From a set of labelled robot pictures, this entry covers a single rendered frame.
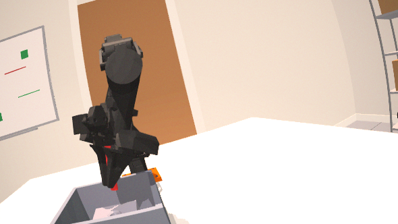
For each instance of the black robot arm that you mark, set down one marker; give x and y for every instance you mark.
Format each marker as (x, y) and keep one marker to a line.
(122, 61)

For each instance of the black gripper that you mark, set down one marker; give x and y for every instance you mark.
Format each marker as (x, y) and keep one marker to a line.
(123, 142)

